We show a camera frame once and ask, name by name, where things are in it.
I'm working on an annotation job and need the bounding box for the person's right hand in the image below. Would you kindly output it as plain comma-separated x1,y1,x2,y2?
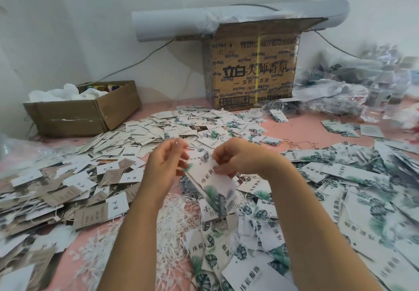
212,137,289,180

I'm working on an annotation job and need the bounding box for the person's left hand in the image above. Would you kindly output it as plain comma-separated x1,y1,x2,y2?
141,137,191,200

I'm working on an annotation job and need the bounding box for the heap of small tags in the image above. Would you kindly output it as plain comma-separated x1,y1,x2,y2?
65,106,285,160

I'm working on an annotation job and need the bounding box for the single white leaf print tag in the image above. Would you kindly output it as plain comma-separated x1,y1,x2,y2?
185,158,240,219

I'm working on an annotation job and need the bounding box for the pile of white strings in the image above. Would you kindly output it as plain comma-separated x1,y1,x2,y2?
69,192,200,291

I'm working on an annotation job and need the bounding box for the pile of green leaf tags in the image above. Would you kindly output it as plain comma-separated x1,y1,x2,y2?
183,140,419,291

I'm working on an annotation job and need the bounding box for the pile of brown white tags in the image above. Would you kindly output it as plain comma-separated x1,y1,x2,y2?
0,150,148,291

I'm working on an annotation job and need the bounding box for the person's right forearm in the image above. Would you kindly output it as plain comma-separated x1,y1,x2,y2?
265,163,381,291

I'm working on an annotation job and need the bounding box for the person's left forearm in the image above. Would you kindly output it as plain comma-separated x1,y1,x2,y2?
98,192,174,291

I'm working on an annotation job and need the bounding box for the large printed cardboard box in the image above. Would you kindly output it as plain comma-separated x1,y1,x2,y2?
202,17,327,111

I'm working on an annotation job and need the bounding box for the small open cardboard box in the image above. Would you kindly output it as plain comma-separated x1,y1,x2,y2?
23,80,142,138

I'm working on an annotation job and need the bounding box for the white crumpled material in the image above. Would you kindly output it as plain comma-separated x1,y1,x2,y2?
28,83,109,103

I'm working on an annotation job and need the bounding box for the heap of clear plastic bags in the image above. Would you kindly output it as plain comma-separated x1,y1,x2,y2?
288,42,419,131

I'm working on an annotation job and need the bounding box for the white roll in plastic wrap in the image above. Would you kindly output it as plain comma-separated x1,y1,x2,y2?
131,0,350,42

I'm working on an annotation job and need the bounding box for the clear plastic bag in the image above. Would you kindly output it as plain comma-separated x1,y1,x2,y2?
0,133,56,167

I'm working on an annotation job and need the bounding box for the black cable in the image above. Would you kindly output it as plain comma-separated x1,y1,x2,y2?
82,38,176,87

